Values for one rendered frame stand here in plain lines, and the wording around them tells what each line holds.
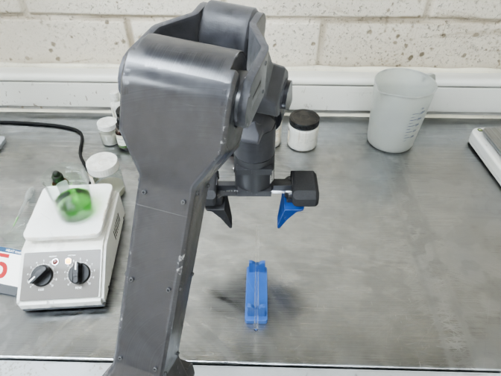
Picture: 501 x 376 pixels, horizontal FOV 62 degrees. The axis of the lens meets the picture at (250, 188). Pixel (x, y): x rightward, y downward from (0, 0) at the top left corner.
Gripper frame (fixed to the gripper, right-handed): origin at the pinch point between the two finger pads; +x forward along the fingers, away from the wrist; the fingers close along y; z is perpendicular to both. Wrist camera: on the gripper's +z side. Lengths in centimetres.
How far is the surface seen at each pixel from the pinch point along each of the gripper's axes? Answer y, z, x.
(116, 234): 23.8, 1.1, 7.1
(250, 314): 0.6, -12.9, 8.8
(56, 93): 49, 44, 5
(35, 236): 33.7, -4.1, 1.3
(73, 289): 27.4, -10.3, 6.4
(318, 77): -14.8, 44.3, 1.0
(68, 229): 29.1, -2.7, 1.4
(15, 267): 38.9, -5.4, 7.7
